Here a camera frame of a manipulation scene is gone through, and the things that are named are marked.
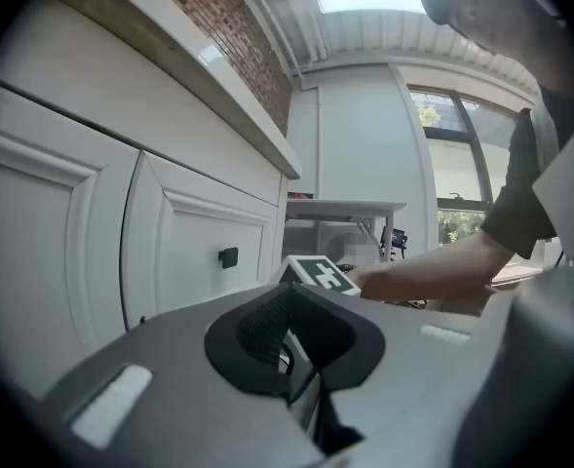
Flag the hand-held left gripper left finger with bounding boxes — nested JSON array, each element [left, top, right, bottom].
[[40, 283, 326, 468]]

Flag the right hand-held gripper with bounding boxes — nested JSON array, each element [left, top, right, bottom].
[[270, 254, 364, 298]]

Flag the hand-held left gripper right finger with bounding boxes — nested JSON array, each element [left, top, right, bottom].
[[290, 283, 512, 468]]

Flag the white panelled drawer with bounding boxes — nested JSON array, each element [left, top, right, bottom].
[[120, 150, 287, 332]]

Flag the person's right forearm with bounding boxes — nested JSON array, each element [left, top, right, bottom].
[[352, 229, 517, 317]]

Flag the white table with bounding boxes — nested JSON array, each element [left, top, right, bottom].
[[285, 199, 408, 263]]

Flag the black device with screen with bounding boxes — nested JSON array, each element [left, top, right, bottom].
[[377, 227, 410, 262]]

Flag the black-framed window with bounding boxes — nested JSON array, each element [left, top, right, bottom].
[[406, 89, 529, 258]]

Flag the white panelled cabinet door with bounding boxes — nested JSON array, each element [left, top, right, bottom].
[[0, 79, 142, 402]]

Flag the person's black shirt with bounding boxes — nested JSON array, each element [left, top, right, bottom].
[[479, 80, 574, 261]]

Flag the gray stone countertop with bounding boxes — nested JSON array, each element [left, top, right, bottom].
[[47, 0, 303, 181]]

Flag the white ceiling pipes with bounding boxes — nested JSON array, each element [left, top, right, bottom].
[[225, 0, 329, 75]]

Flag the white cabinet front panel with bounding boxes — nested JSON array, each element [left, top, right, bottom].
[[0, 0, 285, 208]]

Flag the rectangular ceiling light panel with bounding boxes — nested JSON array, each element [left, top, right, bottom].
[[315, 0, 429, 17]]

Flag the person's head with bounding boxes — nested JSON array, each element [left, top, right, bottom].
[[420, 0, 569, 93]]

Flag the black drawer handle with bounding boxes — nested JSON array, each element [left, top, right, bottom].
[[217, 246, 240, 270]]

